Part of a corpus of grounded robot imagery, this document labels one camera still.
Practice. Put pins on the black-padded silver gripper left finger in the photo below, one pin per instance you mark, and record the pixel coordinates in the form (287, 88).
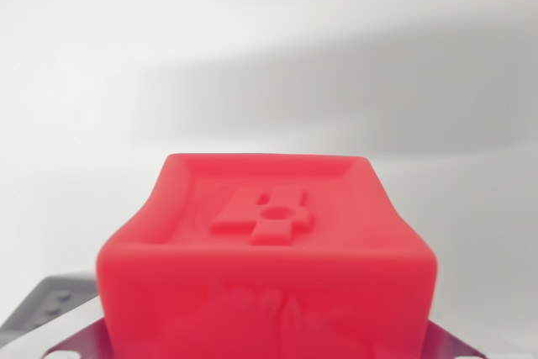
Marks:
(86, 336)

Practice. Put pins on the black-padded silver gripper right finger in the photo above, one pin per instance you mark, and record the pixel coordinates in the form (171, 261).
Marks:
(449, 342)

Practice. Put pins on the red embossed cube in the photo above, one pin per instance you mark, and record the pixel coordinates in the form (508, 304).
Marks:
(269, 291)

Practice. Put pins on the grey embossed cube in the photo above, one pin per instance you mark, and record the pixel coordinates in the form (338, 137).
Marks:
(46, 300)

